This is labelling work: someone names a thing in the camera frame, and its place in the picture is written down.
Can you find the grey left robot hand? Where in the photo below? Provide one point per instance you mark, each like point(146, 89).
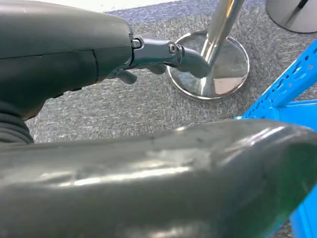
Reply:
point(62, 49)

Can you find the long blue steel shelf rack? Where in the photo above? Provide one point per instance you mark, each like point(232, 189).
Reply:
point(296, 75)

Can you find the chrome stanchion post round base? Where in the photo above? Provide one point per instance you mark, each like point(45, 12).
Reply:
point(226, 70)

